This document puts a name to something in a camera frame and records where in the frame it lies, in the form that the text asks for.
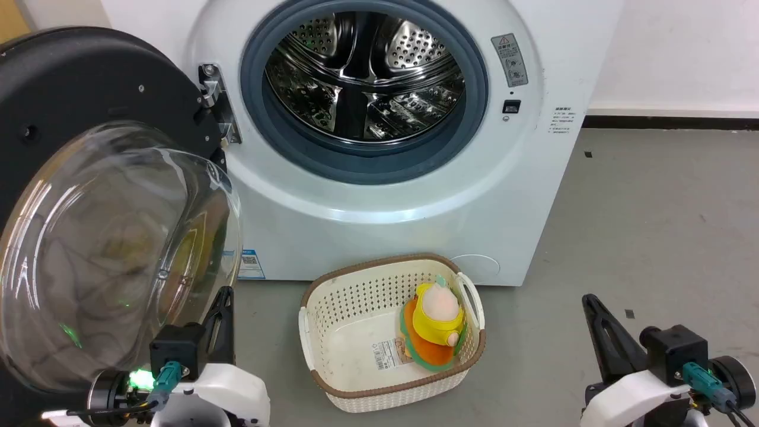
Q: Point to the grey warning sticker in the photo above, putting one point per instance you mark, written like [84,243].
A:
[510,59]

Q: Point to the round white filter cover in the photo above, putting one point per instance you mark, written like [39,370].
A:
[477,268]

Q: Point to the black door latch socket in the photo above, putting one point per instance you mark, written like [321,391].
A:
[511,107]

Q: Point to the yellow wooden panel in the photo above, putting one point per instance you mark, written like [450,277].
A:
[12,18]

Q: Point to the blue white energy label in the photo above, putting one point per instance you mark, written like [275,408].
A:
[250,264]

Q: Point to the metal washer door hinge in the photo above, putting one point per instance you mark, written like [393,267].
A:
[218,98]

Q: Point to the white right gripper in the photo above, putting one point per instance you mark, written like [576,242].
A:
[634,400]

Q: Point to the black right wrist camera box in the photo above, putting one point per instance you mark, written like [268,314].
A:
[676,353]

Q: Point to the stainless steel washer drum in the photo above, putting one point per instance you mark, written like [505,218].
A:
[362,77]

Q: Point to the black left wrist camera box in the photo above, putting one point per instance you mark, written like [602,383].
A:
[178,350]

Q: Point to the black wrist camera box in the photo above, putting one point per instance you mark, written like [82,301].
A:
[178,350]
[676,353]

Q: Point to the black round glass washer door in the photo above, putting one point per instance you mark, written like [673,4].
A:
[89,237]

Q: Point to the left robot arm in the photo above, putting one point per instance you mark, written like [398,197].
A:
[109,394]

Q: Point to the yellow orange plush doll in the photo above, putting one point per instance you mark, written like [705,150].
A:
[437,320]

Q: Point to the white front-load washing machine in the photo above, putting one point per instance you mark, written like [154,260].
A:
[367,225]

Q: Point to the white barcode paper tag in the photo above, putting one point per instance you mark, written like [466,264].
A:
[388,353]

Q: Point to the black wall baseboard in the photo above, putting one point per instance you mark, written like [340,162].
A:
[670,122]

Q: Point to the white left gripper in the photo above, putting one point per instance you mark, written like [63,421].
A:
[231,391]

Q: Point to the white plastic basket brown rim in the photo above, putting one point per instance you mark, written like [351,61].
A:
[350,332]

